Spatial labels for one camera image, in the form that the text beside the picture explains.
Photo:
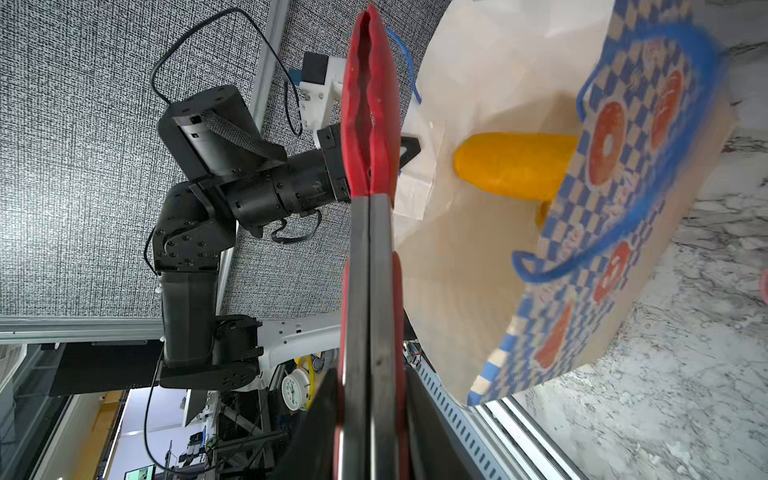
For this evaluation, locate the oval french bread loaf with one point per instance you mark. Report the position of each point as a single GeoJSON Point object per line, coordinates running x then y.
{"type": "Point", "coordinates": [524, 166]}

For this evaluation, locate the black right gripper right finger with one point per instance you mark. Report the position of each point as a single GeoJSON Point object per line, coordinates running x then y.
{"type": "Point", "coordinates": [435, 449]}

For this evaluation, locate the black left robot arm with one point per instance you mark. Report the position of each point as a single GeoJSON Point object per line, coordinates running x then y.
{"type": "Point", "coordinates": [235, 177]}

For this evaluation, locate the red silicone kitchen tongs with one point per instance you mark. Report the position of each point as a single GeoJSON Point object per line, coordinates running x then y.
{"type": "Point", "coordinates": [371, 437]}

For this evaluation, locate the checkered paper bread bag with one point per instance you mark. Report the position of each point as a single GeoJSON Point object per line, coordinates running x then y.
{"type": "Point", "coordinates": [508, 293]}

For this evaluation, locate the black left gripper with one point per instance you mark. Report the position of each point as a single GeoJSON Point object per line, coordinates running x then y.
{"type": "Point", "coordinates": [304, 183]}

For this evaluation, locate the white round clock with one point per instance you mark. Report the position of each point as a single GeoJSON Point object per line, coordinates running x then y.
{"type": "Point", "coordinates": [295, 390]}

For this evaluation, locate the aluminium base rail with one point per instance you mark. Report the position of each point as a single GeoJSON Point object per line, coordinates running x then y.
{"type": "Point", "coordinates": [496, 440]}

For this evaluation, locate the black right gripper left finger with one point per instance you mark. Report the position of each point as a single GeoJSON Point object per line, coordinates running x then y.
{"type": "Point", "coordinates": [310, 454]}

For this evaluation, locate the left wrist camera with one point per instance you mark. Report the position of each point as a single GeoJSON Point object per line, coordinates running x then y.
{"type": "Point", "coordinates": [320, 86]}

